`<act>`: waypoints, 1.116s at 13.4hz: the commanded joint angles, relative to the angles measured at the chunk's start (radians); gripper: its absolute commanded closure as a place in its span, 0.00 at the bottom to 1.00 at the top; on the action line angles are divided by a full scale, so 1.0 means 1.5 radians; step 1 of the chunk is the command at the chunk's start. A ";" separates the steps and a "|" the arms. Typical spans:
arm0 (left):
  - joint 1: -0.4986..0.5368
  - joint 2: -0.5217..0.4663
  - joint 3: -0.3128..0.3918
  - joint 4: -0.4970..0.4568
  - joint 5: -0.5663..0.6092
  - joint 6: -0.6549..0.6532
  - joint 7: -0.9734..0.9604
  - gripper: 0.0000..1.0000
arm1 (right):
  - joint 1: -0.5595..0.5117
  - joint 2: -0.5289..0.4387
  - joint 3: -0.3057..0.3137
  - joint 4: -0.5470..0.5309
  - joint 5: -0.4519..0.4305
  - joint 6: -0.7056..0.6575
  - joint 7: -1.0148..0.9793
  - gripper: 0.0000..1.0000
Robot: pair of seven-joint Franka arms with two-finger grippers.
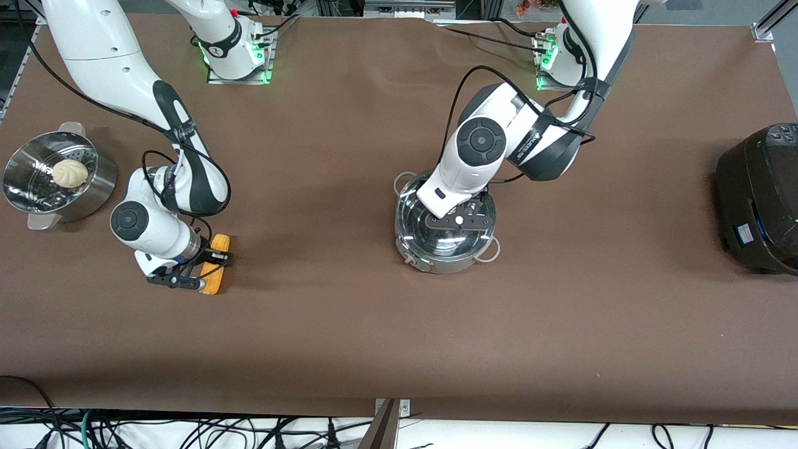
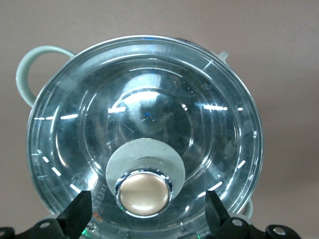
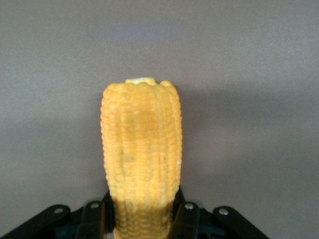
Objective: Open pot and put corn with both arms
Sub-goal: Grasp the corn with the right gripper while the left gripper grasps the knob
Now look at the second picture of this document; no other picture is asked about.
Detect brown table cover sheet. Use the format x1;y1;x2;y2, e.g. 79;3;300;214
0;0;319;239

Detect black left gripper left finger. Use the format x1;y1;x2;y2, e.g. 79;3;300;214
31;190;94;239

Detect glass lid with copper knob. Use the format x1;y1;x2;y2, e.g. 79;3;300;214
26;34;264;239

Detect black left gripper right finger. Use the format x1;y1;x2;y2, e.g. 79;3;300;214
204;190;253;239

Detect steel pot pale green handles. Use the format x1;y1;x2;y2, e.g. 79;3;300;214
15;34;265;239

